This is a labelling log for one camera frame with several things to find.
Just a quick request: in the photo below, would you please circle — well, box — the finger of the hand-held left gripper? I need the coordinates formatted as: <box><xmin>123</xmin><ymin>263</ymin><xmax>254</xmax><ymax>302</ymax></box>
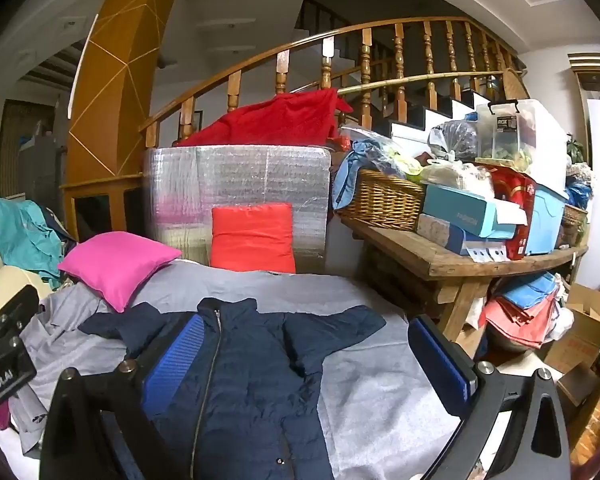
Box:
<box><xmin>0</xmin><ymin>285</ymin><xmax>41</xmax><ymax>361</ymax></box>

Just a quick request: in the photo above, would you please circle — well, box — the light blue storage bin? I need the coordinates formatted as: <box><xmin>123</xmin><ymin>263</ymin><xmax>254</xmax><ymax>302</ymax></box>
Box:
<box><xmin>522</xmin><ymin>182</ymin><xmax>568</xmax><ymax>256</ymax></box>

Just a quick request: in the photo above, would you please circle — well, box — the blue folded cloth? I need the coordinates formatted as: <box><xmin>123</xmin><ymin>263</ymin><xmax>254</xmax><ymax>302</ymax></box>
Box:
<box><xmin>500</xmin><ymin>272</ymin><xmax>558</xmax><ymax>308</ymax></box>

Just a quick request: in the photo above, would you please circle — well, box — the red pillow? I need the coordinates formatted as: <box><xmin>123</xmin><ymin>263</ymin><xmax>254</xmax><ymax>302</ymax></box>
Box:
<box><xmin>210</xmin><ymin>203</ymin><xmax>297</xmax><ymax>275</ymax></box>

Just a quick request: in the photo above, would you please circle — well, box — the grey bed sheet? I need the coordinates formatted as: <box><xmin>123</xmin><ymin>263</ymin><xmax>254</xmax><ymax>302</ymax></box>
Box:
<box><xmin>10</xmin><ymin>260</ymin><xmax>486</xmax><ymax>480</ymax></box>

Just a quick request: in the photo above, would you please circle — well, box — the cream leather sofa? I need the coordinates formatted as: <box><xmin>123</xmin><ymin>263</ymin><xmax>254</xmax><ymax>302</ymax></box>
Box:
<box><xmin>0</xmin><ymin>250</ymin><xmax>56</xmax><ymax>331</ymax></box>

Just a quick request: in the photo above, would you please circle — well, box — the black and white staircase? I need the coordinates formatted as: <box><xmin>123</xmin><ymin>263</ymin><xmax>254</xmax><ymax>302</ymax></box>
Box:
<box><xmin>380</xmin><ymin>85</ymin><xmax>481</xmax><ymax>141</ymax></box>

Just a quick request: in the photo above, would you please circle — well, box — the teal cardboard box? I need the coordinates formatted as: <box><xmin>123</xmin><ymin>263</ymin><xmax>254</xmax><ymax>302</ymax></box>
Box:
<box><xmin>422</xmin><ymin>182</ymin><xmax>518</xmax><ymax>240</ymax></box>

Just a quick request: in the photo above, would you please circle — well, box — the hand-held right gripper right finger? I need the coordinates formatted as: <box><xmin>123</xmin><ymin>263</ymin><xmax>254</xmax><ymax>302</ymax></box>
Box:
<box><xmin>407</xmin><ymin>314</ymin><xmax>572</xmax><ymax>480</ymax></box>

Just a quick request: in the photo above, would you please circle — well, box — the white plastic bag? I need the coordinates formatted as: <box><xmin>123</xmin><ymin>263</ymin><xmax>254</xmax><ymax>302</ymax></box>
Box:
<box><xmin>420</xmin><ymin>160</ymin><xmax>496</xmax><ymax>196</ymax></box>

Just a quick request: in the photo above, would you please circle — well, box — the wooden pillar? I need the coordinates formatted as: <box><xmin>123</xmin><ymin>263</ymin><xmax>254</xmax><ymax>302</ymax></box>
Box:
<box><xmin>62</xmin><ymin>0</ymin><xmax>191</xmax><ymax>241</ymax></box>

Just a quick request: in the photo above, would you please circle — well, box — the pink pillow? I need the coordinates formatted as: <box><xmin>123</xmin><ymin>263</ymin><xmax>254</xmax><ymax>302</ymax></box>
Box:
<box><xmin>57</xmin><ymin>231</ymin><xmax>183</xmax><ymax>313</ymax></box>

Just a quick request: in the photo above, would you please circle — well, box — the grey refrigerator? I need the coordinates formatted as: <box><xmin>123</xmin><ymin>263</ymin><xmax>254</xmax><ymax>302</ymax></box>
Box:
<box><xmin>17</xmin><ymin>135</ymin><xmax>63</xmax><ymax>201</ymax></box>

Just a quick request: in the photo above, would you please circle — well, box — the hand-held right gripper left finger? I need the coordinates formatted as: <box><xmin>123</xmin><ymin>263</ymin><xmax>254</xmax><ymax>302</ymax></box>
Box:
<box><xmin>39</xmin><ymin>314</ymin><xmax>208</xmax><ymax>480</ymax></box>

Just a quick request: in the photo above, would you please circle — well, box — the blue plastic bag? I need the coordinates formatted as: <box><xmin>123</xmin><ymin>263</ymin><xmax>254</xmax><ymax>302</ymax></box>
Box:
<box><xmin>565</xmin><ymin>180</ymin><xmax>593</xmax><ymax>211</ymax></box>

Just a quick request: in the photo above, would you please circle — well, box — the brown bamboo door curtain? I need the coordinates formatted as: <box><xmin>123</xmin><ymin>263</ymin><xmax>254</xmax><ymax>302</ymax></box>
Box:
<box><xmin>0</xmin><ymin>100</ymin><xmax>56</xmax><ymax>196</ymax></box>

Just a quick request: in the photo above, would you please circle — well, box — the silver foil mat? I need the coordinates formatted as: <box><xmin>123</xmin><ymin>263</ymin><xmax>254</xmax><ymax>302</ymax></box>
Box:
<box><xmin>142</xmin><ymin>144</ymin><xmax>333</xmax><ymax>273</ymax></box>

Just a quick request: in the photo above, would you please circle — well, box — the clear plastic storage box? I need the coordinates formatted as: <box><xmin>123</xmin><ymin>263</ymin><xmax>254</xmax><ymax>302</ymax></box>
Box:
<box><xmin>475</xmin><ymin>99</ymin><xmax>568</xmax><ymax>193</ymax></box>

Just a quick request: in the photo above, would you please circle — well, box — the wooden side table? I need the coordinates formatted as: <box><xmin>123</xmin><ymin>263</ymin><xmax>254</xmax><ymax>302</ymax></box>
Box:
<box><xmin>337</xmin><ymin>215</ymin><xmax>588</xmax><ymax>356</ymax></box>

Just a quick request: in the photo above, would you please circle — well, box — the teal shirt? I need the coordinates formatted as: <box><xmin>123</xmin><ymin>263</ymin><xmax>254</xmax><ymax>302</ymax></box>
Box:
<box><xmin>0</xmin><ymin>196</ymin><xmax>66</xmax><ymax>281</ymax></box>

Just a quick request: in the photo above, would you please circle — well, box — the grey shirt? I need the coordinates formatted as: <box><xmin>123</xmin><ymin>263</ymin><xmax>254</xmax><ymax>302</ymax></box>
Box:
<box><xmin>10</xmin><ymin>285</ymin><xmax>131</xmax><ymax>456</ymax></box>

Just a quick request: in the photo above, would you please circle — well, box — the yellow-green cloth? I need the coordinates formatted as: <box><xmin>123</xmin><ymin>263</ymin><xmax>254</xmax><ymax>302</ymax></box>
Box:
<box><xmin>385</xmin><ymin>150</ymin><xmax>423</xmax><ymax>178</ymax></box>

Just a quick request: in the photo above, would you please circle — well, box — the small dark wicker basket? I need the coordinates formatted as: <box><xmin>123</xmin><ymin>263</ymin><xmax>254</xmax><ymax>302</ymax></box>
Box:
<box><xmin>555</xmin><ymin>204</ymin><xmax>588</xmax><ymax>248</ymax></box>

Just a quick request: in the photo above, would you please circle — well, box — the red blanket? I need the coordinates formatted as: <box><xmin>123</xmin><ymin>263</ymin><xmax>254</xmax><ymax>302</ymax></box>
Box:
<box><xmin>175</xmin><ymin>87</ymin><xmax>353</xmax><ymax>148</ymax></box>

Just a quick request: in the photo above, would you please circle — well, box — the patterned cardboard box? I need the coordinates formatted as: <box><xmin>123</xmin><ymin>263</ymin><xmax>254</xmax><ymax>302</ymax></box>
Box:
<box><xmin>417</xmin><ymin>212</ymin><xmax>511</xmax><ymax>257</ymax></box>

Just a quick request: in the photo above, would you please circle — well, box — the navy puffer jacket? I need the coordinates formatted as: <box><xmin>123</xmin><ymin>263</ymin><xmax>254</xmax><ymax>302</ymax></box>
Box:
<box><xmin>78</xmin><ymin>297</ymin><xmax>387</xmax><ymax>480</ymax></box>

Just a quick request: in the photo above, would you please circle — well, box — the coral folded cloth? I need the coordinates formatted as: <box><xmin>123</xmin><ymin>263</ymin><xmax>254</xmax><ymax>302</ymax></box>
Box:
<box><xmin>482</xmin><ymin>290</ymin><xmax>561</xmax><ymax>348</ymax></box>

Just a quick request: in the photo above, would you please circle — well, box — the brown cardboard box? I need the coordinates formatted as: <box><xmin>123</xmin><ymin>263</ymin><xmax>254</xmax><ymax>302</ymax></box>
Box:
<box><xmin>545</xmin><ymin>282</ymin><xmax>600</xmax><ymax>376</ymax></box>

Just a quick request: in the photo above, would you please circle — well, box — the wooden stair railing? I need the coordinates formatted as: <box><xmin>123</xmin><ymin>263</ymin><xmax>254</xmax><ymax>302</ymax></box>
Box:
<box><xmin>139</xmin><ymin>16</ymin><xmax>528</xmax><ymax>148</ymax></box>

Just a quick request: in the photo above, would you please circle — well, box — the clear plastic bag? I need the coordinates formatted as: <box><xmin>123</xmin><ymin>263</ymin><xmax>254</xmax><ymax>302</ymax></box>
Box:
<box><xmin>427</xmin><ymin>120</ymin><xmax>481</xmax><ymax>162</ymax></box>

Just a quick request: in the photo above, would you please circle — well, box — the potted plant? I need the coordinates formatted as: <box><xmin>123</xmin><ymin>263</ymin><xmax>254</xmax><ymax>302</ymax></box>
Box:
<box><xmin>566</xmin><ymin>135</ymin><xmax>586</xmax><ymax>165</ymax></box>

